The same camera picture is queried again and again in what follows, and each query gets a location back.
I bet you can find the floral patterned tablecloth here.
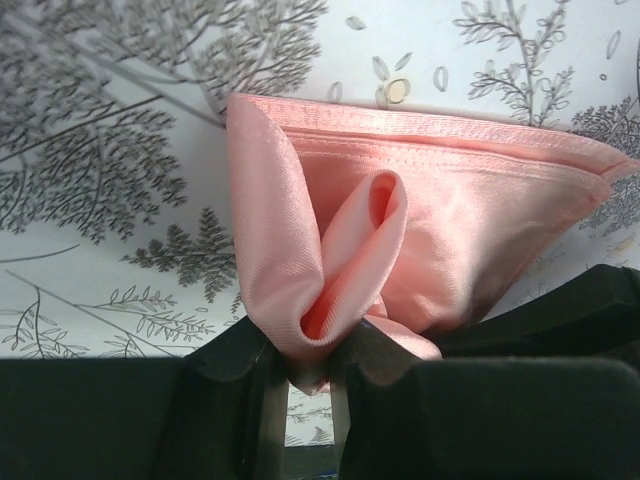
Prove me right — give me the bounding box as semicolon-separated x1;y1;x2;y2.
0;0;640;451

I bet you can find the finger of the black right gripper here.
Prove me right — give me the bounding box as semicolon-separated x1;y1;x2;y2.
434;264;639;357

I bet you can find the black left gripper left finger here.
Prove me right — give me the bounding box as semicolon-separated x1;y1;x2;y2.
1;319;288;479

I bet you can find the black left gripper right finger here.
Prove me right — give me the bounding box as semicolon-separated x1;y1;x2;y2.
329;322;639;479

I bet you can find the peach satin napkin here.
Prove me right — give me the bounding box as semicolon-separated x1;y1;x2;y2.
226;94;639;394

